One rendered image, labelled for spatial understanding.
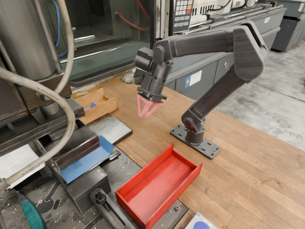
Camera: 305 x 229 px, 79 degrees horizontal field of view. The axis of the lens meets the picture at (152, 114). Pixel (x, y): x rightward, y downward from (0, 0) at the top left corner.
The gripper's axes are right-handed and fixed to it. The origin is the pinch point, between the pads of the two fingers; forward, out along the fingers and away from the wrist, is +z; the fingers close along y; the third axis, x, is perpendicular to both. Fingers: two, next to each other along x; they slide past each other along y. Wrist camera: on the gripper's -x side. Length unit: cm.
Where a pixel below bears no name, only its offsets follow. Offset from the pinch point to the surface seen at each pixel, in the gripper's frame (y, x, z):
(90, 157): 18.9, 3.6, 13.8
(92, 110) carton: 6.8, -22.1, 9.7
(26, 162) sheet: 30.6, -11.4, 24.8
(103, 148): 14.8, 2.7, 11.4
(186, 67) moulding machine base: -100, -63, -25
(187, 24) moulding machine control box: -62, -50, -50
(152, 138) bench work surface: -7.1, 2.6, 9.0
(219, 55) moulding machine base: -147, -62, -50
